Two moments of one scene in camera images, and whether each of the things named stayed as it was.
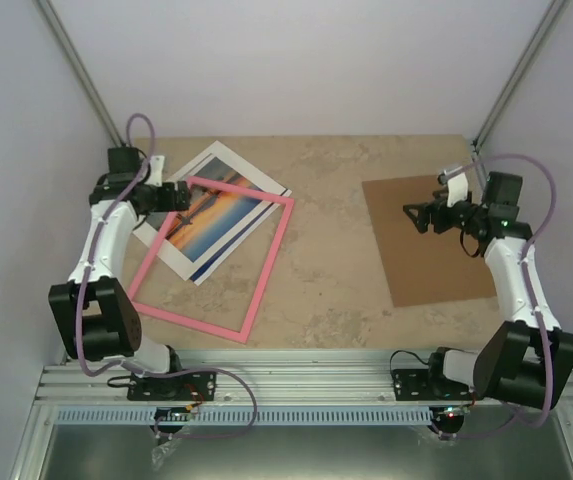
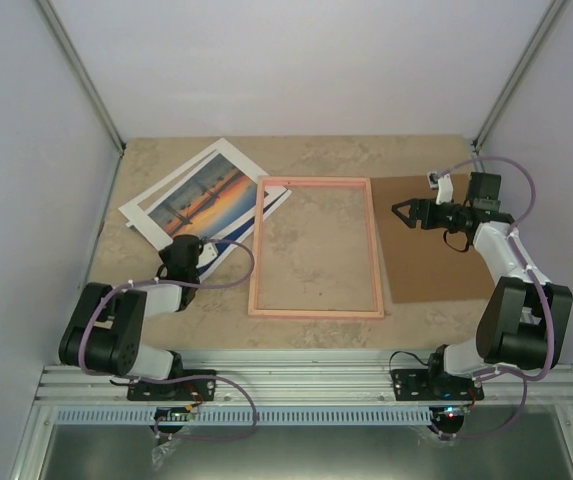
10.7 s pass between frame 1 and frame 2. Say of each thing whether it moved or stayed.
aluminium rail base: stayed
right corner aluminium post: stayed
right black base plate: stayed
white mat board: moved
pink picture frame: moved
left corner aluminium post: stayed
